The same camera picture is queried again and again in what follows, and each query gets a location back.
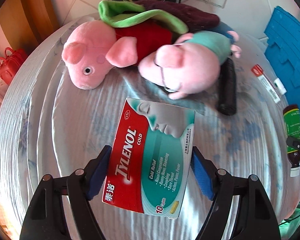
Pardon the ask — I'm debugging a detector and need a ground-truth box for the floral tablecloth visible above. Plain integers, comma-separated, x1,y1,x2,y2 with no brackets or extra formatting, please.
0,17,300,239

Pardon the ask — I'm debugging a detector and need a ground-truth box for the maroon knitted hat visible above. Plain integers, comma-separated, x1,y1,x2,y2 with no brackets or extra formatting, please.
136,0,220,33

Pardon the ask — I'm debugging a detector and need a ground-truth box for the red white medicine box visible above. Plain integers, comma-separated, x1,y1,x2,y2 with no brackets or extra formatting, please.
251,64,281,103

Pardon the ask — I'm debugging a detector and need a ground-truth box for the blue plastic crate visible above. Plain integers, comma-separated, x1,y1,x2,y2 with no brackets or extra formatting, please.
264,6,300,109

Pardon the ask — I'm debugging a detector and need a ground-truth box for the small white bottle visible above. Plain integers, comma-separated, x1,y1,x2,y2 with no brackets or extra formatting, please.
274,78,287,95

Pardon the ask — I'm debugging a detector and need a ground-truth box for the teal-dressed pig plush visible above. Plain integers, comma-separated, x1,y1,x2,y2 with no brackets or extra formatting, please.
138,30,242,100

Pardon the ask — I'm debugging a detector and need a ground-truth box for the blue-dressed pig plush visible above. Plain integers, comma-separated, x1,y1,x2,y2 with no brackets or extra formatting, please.
209,21,239,44

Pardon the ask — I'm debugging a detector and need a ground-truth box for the green fleece cloth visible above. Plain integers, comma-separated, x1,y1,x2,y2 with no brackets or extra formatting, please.
98,0,189,34

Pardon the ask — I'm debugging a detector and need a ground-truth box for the Tylenol cold medicine box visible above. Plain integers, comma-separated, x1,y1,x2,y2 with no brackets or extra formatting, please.
102,98,195,219

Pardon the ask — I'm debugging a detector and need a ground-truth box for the brown green-label medicine bottle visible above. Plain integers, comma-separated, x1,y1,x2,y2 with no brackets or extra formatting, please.
283,105,300,178

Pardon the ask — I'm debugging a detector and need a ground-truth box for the black rectangular case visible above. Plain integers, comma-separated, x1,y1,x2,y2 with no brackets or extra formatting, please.
217,58,237,116

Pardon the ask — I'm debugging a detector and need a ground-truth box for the red handbag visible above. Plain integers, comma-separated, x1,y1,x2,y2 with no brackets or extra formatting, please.
0,47,28,86

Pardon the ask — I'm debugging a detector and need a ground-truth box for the red-dressed pig plush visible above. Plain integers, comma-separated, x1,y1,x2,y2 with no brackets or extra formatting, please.
62,20,173,90

